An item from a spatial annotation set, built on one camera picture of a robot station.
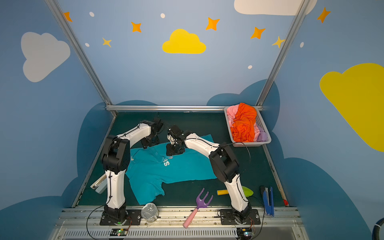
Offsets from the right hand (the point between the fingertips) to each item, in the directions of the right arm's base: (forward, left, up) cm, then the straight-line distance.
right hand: (170, 151), depth 91 cm
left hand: (+7, +13, -4) cm, 15 cm away
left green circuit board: (-42, +19, -6) cm, 46 cm away
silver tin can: (-33, +5, -2) cm, 34 cm away
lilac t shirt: (+13, -59, +2) cm, 60 cm away
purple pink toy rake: (-27, -19, -7) cm, 34 cm away
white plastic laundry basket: (+11, -56, -4) cm, 57 cm away
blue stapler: (-27, -55, -6) cm, 62 cm away
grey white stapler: (-21, +36, -4) cm, 42 cm away
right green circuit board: (-38, -42, -8) cm, 57 cm away
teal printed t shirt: (-7, +13, -7) cm, 17 cm away
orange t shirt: (+20, -47, +1) cm, 51 cm away
